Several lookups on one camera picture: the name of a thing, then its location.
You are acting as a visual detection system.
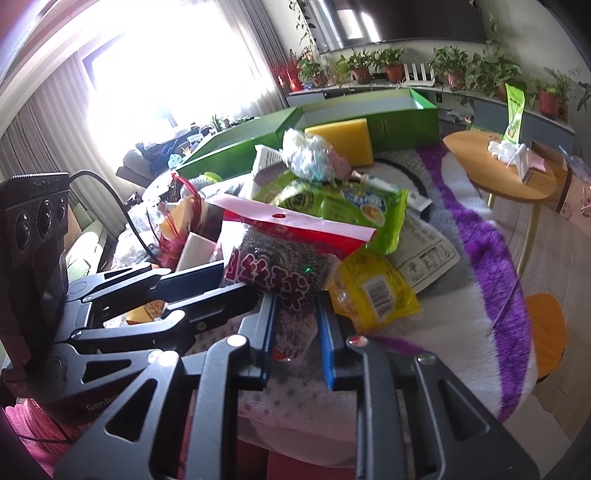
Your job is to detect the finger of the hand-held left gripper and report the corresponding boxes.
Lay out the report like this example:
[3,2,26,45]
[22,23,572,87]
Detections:
[64,261,225,306]
[53,281,259,357]

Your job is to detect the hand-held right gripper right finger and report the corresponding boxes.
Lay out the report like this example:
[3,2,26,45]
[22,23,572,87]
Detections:
[316,290,541,480]

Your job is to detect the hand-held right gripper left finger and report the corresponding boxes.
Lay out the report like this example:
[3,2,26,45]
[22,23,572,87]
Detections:
[55,291,279,480]

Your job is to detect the steel wool packet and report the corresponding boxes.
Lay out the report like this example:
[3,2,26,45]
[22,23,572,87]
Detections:
[210,194,378,361]

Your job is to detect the white cardboard box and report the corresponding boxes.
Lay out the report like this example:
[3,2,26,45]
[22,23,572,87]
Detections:
[177,232,223,274]

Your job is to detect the red feather toy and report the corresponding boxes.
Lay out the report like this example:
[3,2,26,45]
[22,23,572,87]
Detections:
[147,172,209,271]

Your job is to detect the green sofa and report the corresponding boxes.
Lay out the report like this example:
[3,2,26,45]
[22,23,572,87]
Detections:
[65,203,112,278]

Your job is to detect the woven yellow mat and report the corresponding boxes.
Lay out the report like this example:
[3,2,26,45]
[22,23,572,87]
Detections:
[124,299,168,325]

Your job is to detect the yellow cloth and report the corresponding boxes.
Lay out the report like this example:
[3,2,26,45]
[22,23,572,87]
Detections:
[156,202,197,241]

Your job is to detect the yellow barcode packet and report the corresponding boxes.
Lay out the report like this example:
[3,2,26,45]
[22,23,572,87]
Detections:
[330,248,423,334]

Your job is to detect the grey window curtains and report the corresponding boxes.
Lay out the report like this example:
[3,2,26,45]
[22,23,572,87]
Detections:
[0,0,296,206]

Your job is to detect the grey armchair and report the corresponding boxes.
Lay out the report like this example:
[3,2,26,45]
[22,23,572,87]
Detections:
[115,124,219,186]

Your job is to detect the green snack packet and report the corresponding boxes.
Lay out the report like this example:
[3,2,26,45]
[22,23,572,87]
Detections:
[253,172,410,258]

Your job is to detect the white paper packet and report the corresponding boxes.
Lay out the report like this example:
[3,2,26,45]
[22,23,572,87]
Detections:
[252,144,288,195]

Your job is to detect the white printed packet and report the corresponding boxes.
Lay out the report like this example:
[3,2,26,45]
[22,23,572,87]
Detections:
[385,213,463,295]

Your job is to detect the green open box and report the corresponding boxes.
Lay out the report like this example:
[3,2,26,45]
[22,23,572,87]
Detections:
[175,106,304,182]

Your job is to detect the purple white printed blanket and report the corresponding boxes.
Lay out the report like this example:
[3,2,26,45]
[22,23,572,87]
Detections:
[175,143,539,462]

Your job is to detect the clear plastic wrapped bundle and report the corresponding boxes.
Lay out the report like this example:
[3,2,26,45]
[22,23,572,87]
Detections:
[281,128,345,184]

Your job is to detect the yellow sponge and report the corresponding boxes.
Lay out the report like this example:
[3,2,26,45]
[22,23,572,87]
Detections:
[305,117,376,168]

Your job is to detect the window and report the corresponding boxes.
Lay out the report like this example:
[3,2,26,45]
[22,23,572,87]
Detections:
[83,0,280,136]

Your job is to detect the orange stool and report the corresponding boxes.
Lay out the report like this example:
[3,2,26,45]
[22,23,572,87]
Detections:
[523,292,570,382]

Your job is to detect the red flower vase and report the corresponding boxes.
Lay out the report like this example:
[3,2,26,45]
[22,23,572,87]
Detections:
[271,50,306,93]

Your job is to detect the round wooden side table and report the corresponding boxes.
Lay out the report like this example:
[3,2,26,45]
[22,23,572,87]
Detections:
[441,128,560,278]

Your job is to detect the white gloves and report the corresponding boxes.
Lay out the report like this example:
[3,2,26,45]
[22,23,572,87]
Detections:
[488,138,521,163]

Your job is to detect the white stand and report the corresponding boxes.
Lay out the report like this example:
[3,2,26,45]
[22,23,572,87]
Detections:
[507,143,535,184]

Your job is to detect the brown cardboard box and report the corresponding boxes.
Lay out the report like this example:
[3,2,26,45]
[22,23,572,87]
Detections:
[530,140,574,209]

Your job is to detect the grey television cabinet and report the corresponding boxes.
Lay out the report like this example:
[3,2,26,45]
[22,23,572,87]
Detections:
[285,78,579,140]

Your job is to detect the white router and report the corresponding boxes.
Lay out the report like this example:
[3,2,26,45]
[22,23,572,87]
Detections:
[402,61,438,87]

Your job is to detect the brown paper bag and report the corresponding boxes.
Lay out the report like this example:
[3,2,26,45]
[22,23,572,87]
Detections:
[558,174,591,223]

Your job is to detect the tall green packet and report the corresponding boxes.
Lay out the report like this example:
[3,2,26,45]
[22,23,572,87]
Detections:
[502,82,528,145]

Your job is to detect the clear plastic bag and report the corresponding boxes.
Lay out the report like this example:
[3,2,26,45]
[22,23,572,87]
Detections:
[558,144,591,182]

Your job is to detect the row of potted plants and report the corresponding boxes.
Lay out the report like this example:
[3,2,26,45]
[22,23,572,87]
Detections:
[295,44,579,121]

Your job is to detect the black cable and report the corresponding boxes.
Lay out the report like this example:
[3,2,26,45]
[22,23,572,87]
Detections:
[68,169,161,269]

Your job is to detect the wall television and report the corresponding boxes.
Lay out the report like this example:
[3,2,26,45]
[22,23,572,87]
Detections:
[313,0,486,55]

